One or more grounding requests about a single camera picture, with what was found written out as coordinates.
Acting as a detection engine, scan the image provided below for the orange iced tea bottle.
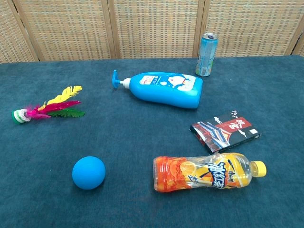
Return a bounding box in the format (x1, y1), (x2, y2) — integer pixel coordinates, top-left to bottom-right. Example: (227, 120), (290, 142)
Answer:
(152, 152), (267, 193)

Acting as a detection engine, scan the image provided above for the blue pump soap bottle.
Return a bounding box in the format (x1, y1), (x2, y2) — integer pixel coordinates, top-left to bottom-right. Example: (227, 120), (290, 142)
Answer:
(112, 69), (204, 109)

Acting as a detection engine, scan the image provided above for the black red card box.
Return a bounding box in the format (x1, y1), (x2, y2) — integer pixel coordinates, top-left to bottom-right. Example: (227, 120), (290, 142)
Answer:
(190, 110), (262, 154)

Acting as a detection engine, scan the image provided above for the blue foam ball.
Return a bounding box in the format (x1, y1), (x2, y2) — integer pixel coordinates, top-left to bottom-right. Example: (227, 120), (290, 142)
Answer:
(72, 156), (106, 190)

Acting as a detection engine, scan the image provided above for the woven rattan folding screen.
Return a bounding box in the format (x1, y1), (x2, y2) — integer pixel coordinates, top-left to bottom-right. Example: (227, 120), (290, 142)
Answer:
(0, 0), (304, 63)

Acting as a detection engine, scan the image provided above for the small colourful feather toy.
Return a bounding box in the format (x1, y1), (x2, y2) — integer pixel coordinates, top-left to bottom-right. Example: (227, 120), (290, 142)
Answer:
(11, 85), (86, 125)

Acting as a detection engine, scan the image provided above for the light blue drink can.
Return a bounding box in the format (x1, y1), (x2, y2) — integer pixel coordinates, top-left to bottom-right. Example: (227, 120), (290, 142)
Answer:
(195, 33), (218, 77)

